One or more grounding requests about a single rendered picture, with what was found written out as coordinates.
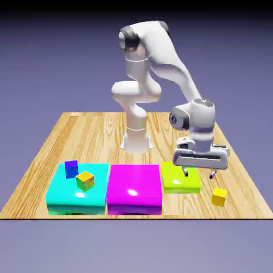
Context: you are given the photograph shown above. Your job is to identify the large magenta box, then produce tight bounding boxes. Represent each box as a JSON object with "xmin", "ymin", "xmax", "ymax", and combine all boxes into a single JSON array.
[{"xmin": 106, "ymin": 164, "xmax": 163, "ymax": 216}]

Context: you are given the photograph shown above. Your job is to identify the small orange cube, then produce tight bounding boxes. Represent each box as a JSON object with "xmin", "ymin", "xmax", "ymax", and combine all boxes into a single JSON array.
[{"xmin": 75, "ymin": 171, "xmax": 95, "ymax": 192}]

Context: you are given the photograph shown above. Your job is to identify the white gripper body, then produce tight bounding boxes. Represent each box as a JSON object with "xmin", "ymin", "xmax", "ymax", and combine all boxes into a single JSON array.
[{"xmin": 172, "ymin": 144, "xmax": 230, "ymax": 171}]

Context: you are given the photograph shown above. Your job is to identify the small blue cube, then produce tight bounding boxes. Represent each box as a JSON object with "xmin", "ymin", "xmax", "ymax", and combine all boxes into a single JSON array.
[{"xmin": 64, "ymin": 160, "xmax": 79, "ymax": 179}]

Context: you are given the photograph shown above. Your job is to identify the large cyan box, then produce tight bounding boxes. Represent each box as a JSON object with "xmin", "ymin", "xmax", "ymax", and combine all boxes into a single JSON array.
[{"xmin": 45, "ymin": 163, "xmax": 110, "ymax": 215}]

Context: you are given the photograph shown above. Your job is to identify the small yellow cube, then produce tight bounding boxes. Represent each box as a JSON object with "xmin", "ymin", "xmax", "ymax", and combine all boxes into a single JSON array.
[{"xmin": 211, "ymin": 187, "xmax": 228, "ymax": 207}]

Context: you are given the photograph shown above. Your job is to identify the large lime green box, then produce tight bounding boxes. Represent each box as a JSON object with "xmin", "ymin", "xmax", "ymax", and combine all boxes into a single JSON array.
[{"xmin": 160, "ymin": 161, "xmax": 202, "ymax": 195}]

